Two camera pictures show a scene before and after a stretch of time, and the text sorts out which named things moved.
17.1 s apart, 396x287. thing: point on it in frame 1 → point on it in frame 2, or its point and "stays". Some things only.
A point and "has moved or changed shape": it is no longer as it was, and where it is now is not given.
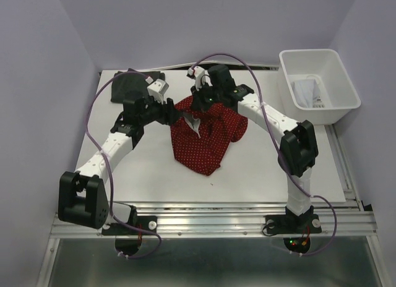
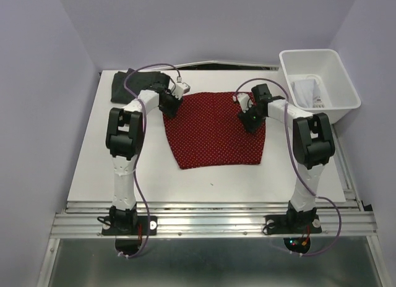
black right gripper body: (206, 96) → (251, 119)
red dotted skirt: (200, 138) has moved or changed shape
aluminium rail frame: (240, 220) stays
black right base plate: (292, 224) stays
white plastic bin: (315, 86) stays
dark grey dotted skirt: (132, 86) stays
